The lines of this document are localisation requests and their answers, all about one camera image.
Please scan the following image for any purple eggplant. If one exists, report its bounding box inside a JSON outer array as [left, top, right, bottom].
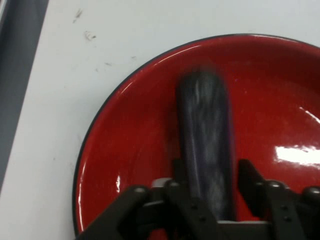
[[174, 66, 239, 224]]

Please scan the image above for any red plate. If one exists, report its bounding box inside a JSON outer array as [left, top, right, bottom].
[[71, 33, 320, 240]]

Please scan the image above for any long aluminium frame rail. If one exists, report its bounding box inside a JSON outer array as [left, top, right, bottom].
[[0, 0, 49, 192]]

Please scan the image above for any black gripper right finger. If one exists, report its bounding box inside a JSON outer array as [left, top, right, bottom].
[[238, 159, 320, 240]]

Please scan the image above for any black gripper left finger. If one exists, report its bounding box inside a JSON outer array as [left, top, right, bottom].
[[77, 158, 219, 240]]

